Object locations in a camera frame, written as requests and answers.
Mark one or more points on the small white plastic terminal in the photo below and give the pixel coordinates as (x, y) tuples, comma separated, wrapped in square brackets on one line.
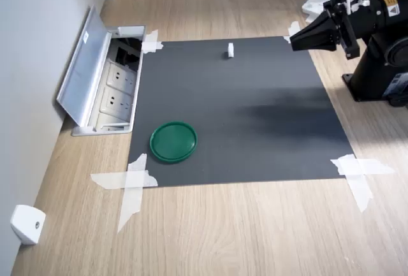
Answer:
[(230, 49)]

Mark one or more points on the round green lid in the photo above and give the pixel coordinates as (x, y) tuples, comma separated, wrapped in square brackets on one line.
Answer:
[(173, 142)]

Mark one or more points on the white tape strip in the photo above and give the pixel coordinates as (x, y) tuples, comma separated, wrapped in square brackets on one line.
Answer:
[(294, 30), (131, 199), (361, 193), (108, 181), (150, 46), (366, 166)]

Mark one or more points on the dark grey mat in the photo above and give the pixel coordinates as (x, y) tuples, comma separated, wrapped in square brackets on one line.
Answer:
[(229, 113)]

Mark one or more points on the white power socket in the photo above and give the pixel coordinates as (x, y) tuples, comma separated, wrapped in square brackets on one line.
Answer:
[(116, 100), (121, 75)]

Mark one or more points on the white bracket with screw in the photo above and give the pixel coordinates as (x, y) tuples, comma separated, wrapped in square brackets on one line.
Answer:
[(27, 225)]

